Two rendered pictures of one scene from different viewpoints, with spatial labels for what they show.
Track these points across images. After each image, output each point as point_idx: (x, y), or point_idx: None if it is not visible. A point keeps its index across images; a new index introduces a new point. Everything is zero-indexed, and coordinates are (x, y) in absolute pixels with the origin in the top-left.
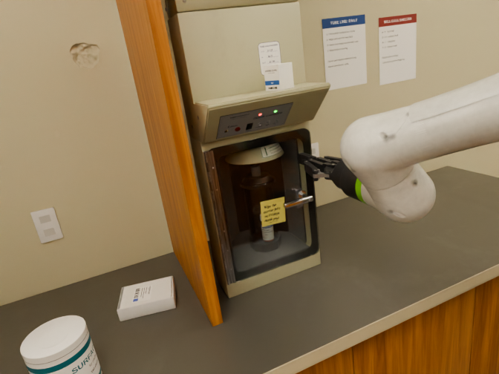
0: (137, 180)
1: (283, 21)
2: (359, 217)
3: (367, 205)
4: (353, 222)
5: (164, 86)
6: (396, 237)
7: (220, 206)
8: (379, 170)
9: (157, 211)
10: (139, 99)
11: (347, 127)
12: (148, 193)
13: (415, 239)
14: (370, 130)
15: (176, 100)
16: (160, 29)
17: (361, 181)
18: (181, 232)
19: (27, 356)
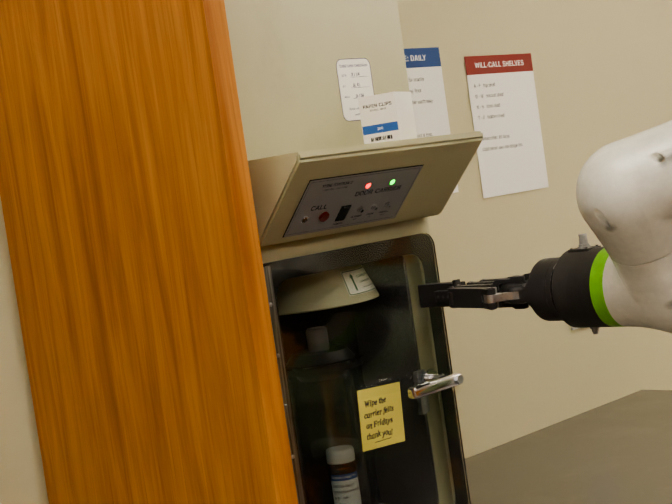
0: None
1: (373, 23)
2: (506, 485)
3: (509, 468)
4: (500, 495)
5: (221, 113)
6: (609, 497)
7: (286, 395)
8: (655, 218)
9: (21, 500)
10: (13, 196)
11: (587, 160)
12: (2, 447)
13: (649, 494)
14: (635, 154)
15: (239, 142)
16: (217, 9)
17: (620, 251)
18: (174, 485)
19: None
